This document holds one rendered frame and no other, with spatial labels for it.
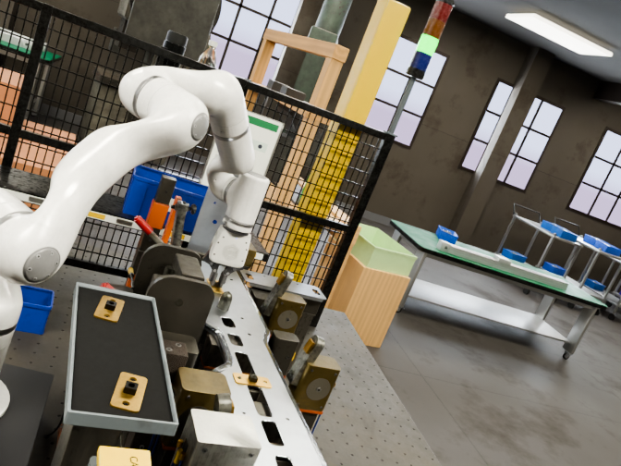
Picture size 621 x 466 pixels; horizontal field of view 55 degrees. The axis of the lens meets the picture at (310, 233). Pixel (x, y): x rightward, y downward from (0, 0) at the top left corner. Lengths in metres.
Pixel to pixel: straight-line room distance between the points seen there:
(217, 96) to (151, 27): 5.68
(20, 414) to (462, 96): 8.67
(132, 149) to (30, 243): 0.26
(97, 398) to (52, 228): 0.40
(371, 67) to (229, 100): 1.05
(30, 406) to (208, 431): 0.58
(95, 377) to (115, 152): 0.48
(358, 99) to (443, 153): 7.29
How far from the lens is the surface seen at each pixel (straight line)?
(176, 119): 1.19
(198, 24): 7.11
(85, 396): 0.84
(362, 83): 2.31
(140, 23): 6.98
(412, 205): 9.58
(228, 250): 1.65
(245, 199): 1.60
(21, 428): 1.37
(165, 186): 1.90
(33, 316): 1.86
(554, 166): 10.64
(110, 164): 1.20
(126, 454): 0.77
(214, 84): 1.33
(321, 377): 1.42
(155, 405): 0.86
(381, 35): 2.32
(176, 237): 1.63
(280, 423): 1.23
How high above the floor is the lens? 1.63
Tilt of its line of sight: 13 degrees down
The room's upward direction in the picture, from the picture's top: 22 degrees clockwise
